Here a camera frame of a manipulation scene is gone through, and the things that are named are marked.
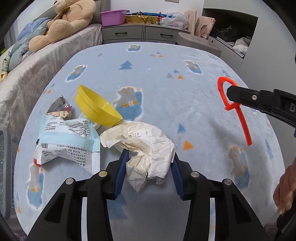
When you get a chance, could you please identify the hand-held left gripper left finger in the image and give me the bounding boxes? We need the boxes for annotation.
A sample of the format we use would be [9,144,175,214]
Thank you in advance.
[26,148,130,241]

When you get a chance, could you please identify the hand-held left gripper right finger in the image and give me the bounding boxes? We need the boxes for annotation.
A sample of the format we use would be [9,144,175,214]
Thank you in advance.
[171,153,271,241]

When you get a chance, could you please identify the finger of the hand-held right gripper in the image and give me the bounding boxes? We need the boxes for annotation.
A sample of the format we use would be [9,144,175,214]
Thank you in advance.
[226,85,281,114]

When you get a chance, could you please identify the orange plastic strap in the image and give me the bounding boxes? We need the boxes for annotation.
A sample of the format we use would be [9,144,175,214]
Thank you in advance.
[217,76,252,146]

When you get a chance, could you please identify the white paper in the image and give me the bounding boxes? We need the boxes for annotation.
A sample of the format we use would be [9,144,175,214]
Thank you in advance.
[99,120,176,193]

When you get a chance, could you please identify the blue white plastic wrapper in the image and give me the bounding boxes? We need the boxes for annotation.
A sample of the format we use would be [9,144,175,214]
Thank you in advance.
[35,115,101,175]

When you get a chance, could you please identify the yellow round plastic lid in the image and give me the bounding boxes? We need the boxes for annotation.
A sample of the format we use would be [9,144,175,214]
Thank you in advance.
[75,85,123,127]

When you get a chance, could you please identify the foil snack wrapper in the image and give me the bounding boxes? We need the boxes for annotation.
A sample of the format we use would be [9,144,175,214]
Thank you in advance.
[46,95,73,120]

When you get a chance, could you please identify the grey perforated plastic basket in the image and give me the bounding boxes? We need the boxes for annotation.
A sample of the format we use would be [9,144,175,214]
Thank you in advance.
[0,127,12,220]

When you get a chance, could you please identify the person's right hand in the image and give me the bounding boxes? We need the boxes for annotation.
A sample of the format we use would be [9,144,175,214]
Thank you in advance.
[273,158,296,215]

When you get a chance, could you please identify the white crumpled cloth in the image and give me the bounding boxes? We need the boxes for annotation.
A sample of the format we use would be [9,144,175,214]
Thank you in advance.
[232,37,252,55]

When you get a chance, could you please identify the pink illustrated book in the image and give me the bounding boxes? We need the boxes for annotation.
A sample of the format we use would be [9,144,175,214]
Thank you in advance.
[194,16,216,39]
[185,10,197,34]

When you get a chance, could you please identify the clear plastic bag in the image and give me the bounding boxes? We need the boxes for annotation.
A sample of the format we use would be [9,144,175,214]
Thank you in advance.
[159,12,188,29]

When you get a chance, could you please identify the blue striped stick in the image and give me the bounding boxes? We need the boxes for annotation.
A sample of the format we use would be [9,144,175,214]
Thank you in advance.
[141,11,167,18]

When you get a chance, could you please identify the bed with grey checked sheet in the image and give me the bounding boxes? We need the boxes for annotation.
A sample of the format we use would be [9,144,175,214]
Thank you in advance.
[0,23,103,149]

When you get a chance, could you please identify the gold foil boxes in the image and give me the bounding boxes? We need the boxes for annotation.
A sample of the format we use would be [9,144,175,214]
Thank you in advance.
[125,14,160,24]

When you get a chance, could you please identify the grey drawer cabinet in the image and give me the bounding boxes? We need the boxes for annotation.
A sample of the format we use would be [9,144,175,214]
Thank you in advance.
[101,23,179,45]

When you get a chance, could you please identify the purple plastic bin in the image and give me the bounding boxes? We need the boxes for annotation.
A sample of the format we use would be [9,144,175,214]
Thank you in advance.
[100,9,130,27]

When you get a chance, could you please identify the green plush doll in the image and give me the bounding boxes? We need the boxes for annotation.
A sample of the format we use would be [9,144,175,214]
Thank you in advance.
[1,51,11,72]

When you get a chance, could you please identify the light blue quilt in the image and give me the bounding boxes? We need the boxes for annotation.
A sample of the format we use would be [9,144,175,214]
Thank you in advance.
[8,17,54,70]

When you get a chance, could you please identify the large tan teddy bear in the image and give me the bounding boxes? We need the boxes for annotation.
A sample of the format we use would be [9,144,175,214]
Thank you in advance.
[28,0,96,53]

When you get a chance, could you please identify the blue printed pillow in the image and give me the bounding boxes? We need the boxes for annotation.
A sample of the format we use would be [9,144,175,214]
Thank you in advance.
[18,17,50,41]

